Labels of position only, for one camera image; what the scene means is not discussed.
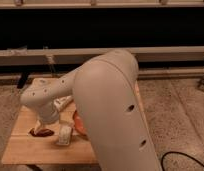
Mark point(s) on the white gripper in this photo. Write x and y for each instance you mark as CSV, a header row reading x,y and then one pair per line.
x,y
47,118

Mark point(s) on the white sponge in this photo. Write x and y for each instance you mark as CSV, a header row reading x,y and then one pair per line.
x,y
65,133

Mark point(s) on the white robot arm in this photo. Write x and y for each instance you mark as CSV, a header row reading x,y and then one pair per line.
x,y
103,89

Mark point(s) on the orange ceramic bowl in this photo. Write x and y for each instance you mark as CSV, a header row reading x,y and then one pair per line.
x,y
79,126

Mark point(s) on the wooden table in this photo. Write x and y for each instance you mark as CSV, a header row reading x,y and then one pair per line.
x,y
23,148

